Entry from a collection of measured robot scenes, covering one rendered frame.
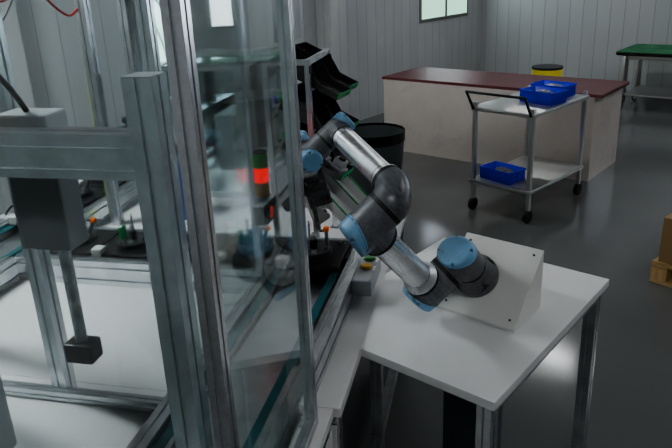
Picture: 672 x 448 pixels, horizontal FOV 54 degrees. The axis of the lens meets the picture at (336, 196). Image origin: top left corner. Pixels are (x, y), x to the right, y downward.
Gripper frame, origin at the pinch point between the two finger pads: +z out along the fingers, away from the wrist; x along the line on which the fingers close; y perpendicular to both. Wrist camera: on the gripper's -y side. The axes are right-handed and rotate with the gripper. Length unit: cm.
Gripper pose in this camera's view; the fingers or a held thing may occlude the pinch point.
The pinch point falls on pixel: (316, 227)
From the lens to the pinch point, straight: 232.4
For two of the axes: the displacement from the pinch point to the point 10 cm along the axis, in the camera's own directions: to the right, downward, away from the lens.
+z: 2.4, 8.8, 4.2
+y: 9.2, -3.4, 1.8
